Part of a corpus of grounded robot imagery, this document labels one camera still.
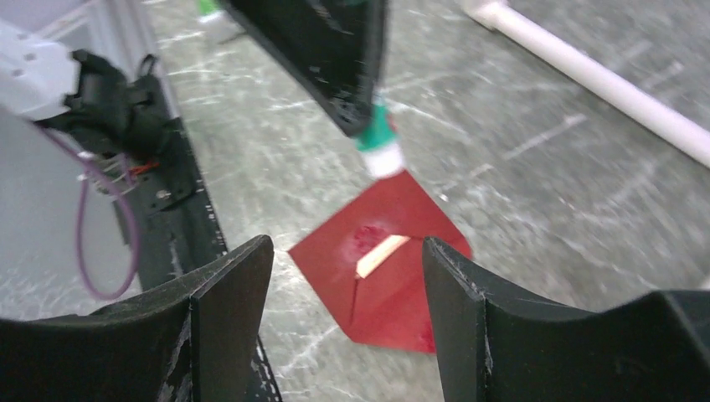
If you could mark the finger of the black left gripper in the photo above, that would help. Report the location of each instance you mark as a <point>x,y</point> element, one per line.
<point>333,49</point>

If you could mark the green white glue stick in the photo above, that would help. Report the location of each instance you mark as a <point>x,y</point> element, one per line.
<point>379,145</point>

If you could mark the red paper envelope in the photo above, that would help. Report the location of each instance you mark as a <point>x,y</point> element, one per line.
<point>388,308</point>

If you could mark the tan paper letter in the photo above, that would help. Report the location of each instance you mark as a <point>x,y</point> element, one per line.
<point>367,264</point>

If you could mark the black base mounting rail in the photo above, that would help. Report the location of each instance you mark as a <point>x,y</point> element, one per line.
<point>166,183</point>

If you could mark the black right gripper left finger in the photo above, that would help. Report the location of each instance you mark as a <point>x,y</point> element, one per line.
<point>102,356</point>

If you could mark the white PVC pipe frame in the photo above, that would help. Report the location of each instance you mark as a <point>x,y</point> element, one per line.
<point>676,129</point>

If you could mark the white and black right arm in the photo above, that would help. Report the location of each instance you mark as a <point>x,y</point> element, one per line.
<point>95,104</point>

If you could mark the green white small box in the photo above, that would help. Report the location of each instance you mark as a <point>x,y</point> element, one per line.
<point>217,25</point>

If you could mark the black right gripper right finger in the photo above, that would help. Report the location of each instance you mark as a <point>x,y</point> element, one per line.
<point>496,341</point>

